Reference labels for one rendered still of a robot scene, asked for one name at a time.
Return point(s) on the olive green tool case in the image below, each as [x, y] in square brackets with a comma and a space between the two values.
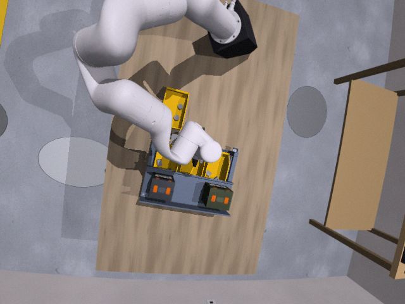
[217, 196]

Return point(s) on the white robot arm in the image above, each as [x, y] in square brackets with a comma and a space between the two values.
[112, 41]

